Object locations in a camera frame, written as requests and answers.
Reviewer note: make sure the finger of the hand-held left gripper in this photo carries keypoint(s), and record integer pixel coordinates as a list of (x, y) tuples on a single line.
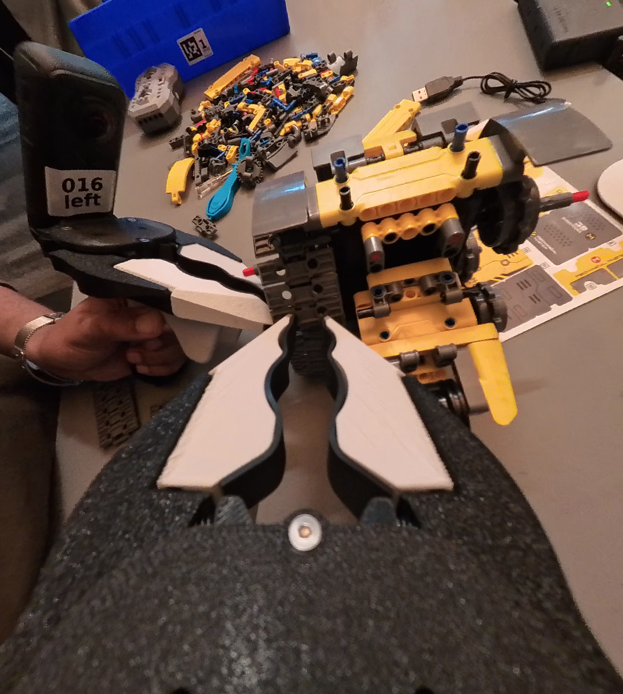
[(219, 263), (208, 303)]

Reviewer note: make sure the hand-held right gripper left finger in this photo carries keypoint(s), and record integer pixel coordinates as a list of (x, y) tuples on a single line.
[(213, 434)]

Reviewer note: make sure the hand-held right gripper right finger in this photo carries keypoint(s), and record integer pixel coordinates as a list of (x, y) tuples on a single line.
[(392, 434)]

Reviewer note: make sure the yellow toy brick robot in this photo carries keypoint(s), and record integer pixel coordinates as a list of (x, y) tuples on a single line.
[(409, 179)]

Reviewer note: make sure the person's left hand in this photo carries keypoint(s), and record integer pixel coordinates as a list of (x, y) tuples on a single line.
[(100, 341)]

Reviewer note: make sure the small black brick piece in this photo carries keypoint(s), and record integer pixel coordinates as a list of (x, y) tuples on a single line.
[(204, 227)]

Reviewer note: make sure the turquoise brick separator tool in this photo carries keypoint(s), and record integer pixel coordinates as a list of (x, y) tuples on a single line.
[(224, 195)]

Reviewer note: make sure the yellow curved brick piece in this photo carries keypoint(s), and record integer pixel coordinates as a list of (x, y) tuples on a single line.
[(178, 179)]

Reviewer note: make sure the grey battery box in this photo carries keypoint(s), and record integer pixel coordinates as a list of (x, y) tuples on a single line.
[(154, 97)]

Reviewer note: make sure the blue storage bin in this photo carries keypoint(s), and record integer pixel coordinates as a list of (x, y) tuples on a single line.
[(138, 32)]

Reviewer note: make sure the pile of toy brick parts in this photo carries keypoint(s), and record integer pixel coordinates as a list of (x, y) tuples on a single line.
[(273, 103)]

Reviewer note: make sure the silver wristwatch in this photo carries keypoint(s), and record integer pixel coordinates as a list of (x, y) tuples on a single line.
[(34, 325)]

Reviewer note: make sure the person's clothed body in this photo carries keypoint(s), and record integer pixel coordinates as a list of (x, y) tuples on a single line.
[(2, 488)]

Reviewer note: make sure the printed instruction sheet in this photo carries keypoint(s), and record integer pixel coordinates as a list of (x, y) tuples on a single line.
[(577, 238)]

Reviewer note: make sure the black power bank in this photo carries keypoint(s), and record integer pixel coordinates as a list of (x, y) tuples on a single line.
[(571, 32)]

